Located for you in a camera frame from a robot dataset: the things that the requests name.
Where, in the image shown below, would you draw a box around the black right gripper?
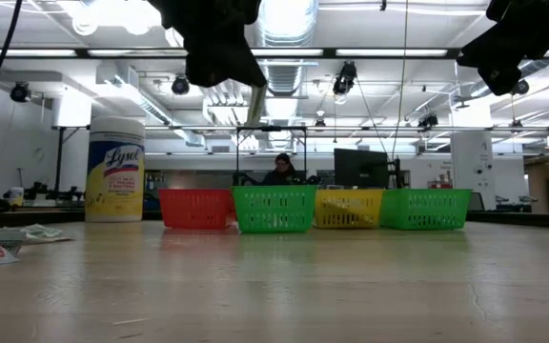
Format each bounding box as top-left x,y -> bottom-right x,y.
455,0 -> 549,96

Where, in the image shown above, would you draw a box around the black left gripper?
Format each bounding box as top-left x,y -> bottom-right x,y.
148,0 -> 269,90

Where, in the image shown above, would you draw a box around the black overhead beam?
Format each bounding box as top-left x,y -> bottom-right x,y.
0,46 -> 549,61

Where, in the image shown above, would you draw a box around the white square pillar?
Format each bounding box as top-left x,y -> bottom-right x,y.
449,131 -> 498,212

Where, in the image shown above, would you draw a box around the person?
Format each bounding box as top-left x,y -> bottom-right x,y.
260,151 -> 304,187

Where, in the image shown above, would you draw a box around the red plastic basket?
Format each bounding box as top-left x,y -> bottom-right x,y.
157,188 -> 236,231

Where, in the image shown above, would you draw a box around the green plastic basket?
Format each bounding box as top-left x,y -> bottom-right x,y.
378,188 -> 474,232
231,185 -> 318,234

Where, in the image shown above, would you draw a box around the yellow Lysol wipes canister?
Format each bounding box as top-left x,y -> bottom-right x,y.
84,115 -> 147,224

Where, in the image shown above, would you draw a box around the black computer monitor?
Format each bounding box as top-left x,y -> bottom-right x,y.
334,148 -> 391,190

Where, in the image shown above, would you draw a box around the yellow plastic basket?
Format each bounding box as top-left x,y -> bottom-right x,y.
313,188 -> 385,230

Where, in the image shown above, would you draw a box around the thin hanging cable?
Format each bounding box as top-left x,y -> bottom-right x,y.
392,0 -> 409,161

